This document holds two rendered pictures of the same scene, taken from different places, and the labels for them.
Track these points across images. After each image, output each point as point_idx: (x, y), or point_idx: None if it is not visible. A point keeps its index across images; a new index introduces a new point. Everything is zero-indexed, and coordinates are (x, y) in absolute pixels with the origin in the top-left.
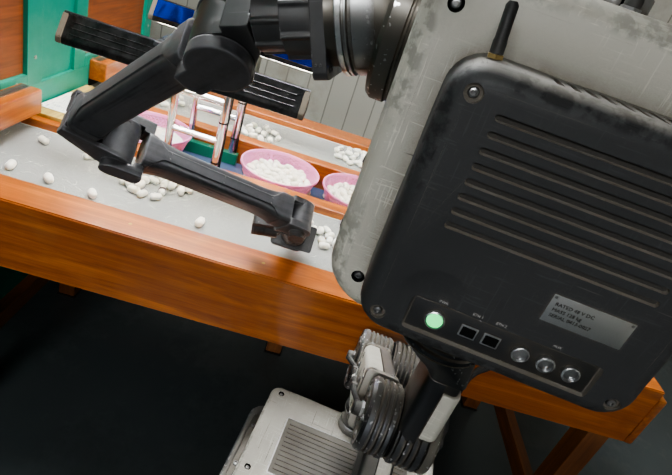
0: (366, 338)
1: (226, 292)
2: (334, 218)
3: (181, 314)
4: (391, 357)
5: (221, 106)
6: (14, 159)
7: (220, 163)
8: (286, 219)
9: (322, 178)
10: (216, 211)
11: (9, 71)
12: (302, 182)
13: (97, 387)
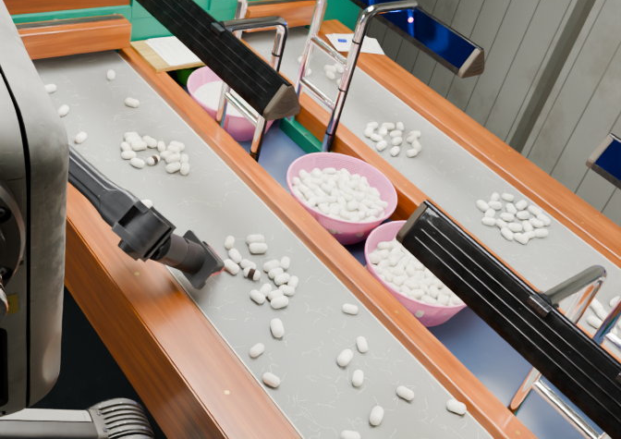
0: (101, 404)
1: (95, 288)
2: (334, 275)
3: (73, 294)
4: (78, 435)
5: (389, 92)
6: (63, 85)
7: (259, 154)
8: (109, 222)
9: None
10: (186, 203)
11: (110, 0)
12: (360, 216)
13: (96, 353)
